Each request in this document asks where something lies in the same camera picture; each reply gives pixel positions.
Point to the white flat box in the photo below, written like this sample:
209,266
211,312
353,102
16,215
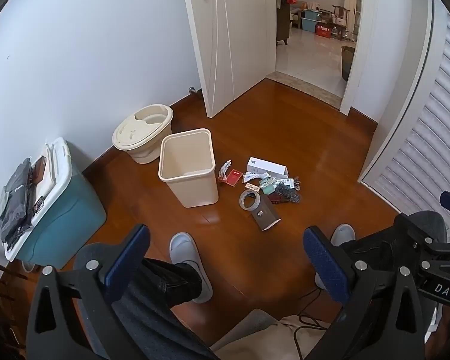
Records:
45,188

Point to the white louvered closet door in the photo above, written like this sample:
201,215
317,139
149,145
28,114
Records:
427,150

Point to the black plastic packets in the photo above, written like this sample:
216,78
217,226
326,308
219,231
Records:
17,202

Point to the brown small case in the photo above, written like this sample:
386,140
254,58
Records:
40,168

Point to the teal storage bin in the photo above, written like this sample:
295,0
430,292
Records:
309,24

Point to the red crate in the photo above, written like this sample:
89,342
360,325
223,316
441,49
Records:
323,31

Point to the brown cardboard box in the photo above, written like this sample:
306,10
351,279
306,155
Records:
264,214

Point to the blue storage box white lid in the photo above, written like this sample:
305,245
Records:
71,213

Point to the beige round lidded bucket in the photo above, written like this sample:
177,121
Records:
135,135

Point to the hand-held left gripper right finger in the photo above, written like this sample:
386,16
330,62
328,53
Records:
325,266

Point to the grey slipper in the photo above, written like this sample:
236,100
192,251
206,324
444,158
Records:
343,234
183,247

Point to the person's leg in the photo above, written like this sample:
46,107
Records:
367,249
172,281

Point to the dark red small item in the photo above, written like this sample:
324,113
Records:
273,199

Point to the small beige card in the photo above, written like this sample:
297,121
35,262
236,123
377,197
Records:
251,186

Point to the white paper scrap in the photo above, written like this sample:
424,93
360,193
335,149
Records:
252,175

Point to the person's right leg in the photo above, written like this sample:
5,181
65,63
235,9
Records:
367,249

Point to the small metal piece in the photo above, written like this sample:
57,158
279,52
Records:
297,186

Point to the person's left leg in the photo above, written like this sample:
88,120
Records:
172,281

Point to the clear water bottle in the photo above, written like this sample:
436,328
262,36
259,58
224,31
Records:
338,33

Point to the pale green packet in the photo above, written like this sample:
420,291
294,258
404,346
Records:
268,183

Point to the white long carton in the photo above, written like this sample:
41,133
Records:
266,165

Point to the beige cloth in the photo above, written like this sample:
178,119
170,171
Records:
270,341

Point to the white door frame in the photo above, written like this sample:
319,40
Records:
354,82

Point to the dark round furniture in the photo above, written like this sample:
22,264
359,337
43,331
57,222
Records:
348,63

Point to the beige square trash bin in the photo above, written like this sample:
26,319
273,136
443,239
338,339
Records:
195,191

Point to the crumpled red white wrapper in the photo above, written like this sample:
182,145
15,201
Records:
224,170

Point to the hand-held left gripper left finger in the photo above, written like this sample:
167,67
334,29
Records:
128,258

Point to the wooden chair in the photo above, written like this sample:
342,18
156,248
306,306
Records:
341,9

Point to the metal door stop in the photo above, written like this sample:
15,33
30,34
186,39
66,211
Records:
192,90

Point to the clear tape roll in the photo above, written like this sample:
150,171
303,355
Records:
241,199

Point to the brown cabinet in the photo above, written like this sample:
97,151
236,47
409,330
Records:
282,26

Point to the red cigarette pack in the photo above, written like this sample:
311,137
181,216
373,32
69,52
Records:
233,177

